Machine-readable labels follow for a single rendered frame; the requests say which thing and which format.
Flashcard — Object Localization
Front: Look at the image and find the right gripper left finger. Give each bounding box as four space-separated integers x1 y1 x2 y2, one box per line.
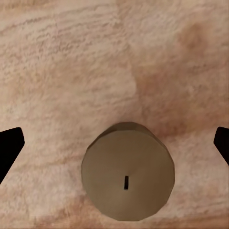
0 127 25 184

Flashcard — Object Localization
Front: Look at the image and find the pillar candle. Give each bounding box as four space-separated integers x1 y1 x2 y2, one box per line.
81 122 176 222

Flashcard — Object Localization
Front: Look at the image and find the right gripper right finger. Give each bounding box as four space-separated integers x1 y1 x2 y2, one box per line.
214 127 229 165

